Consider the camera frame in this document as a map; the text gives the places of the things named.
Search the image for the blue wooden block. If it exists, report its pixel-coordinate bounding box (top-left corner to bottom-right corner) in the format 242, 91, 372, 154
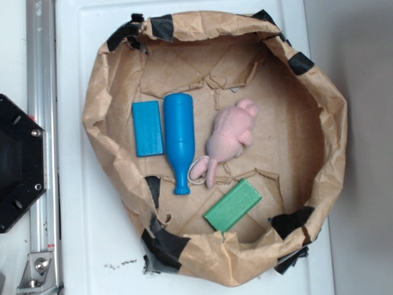
132, 101, 164, 157

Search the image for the green wooden block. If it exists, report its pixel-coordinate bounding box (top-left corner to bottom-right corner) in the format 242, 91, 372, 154
204, 179, 263, 232

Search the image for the brown paper bin with tape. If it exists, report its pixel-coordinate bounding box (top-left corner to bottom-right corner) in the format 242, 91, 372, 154
83, 11, 348, 286

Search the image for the pink plush toy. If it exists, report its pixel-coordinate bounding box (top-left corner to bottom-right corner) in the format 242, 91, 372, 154
189, 99, 259, 188

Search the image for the blue plastic bottle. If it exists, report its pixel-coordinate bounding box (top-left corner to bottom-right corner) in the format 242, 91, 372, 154
163, 93, 195, 195

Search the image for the white tray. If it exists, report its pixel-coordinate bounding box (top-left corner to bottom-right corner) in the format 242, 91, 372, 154
55, 1, 335, 294

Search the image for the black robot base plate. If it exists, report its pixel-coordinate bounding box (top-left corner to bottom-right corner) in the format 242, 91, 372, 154
1, 95, 46, 234

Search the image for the metal corner bracket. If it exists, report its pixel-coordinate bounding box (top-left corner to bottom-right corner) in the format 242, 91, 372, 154
17, 251, 56, 294

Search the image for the aluminium frame rail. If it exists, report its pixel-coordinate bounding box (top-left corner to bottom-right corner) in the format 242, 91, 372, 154
26, 1, 64, 294

